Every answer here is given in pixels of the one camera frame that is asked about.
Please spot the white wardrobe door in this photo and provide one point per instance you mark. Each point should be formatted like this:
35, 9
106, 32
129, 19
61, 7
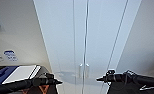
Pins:
64, 33
104, 33

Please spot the white sign blue print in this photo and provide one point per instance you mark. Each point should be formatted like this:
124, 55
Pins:
10, 55

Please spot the blue tray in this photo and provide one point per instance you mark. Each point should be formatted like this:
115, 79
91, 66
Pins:
1, 74

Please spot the white wardrobe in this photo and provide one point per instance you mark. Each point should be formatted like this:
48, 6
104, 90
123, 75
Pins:
39, 20

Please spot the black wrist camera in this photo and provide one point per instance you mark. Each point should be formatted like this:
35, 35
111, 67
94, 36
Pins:
110, 71
49, 75

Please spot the orange frame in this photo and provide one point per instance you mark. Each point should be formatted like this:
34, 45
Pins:
43, 89

